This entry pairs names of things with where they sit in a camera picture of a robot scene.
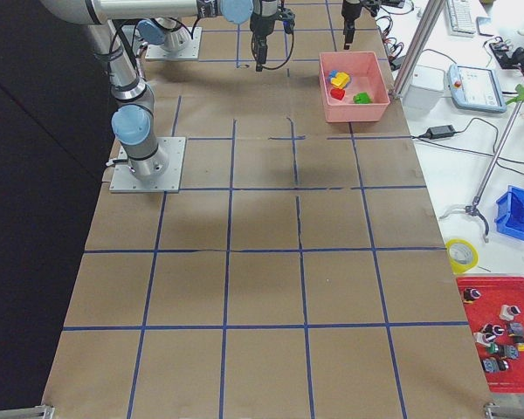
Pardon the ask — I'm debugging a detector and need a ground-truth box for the green toy block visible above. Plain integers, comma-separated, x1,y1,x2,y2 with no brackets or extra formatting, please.
353,92,372,105

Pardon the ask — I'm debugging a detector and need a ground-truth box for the yellow toy block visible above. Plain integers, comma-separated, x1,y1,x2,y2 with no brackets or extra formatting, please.
330,72,351,89

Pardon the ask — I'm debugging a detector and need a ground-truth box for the white keyboard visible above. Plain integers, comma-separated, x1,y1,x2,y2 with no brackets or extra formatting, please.
445,0,476,38

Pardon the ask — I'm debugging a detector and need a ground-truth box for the black power adapter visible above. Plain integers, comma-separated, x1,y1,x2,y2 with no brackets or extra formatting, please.
424,125,457,140

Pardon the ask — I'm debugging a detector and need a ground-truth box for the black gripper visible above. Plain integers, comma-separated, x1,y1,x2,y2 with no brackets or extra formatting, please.
341,0,381,51
250,0,295,71

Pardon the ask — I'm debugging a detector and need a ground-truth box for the blue toy block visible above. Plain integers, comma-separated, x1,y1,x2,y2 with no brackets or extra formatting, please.
328,70,338,86

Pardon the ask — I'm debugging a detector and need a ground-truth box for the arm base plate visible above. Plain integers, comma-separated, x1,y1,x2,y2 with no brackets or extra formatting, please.
109,137,186,193
142,26,202,61

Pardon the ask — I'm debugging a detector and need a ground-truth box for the red parts tray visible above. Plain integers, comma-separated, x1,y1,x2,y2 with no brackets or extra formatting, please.
457,276,524,393

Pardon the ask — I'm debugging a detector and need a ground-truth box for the teach pendant tablet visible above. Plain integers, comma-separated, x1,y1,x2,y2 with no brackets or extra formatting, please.
446,64,507,113

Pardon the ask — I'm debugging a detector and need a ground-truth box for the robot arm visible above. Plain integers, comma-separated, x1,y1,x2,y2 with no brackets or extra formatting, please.
137,1,382,50
42,1,295,193

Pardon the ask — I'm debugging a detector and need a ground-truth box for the yellow tape roll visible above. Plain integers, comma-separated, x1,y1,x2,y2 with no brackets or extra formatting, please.
446,238,479,274

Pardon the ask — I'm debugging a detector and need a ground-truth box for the blue storage bin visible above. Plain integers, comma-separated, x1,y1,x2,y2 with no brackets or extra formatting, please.
494,185,524,241

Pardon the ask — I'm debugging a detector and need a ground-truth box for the grabber reach tool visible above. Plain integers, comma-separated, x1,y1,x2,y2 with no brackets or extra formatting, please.
438,84,524,243

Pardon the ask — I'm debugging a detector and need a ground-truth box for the aluminium frame post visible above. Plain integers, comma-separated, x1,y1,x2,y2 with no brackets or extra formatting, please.
390,0,444,99

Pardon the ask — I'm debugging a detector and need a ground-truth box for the white cube device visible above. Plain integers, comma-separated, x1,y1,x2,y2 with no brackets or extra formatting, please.
403,65,445,111

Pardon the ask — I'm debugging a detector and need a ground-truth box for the red toy block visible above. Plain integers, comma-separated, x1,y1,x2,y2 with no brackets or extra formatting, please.
330,88,346,100

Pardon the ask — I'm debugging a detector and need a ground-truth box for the pink plastic box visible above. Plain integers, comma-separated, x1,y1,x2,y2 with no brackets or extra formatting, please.
319,51,390,123

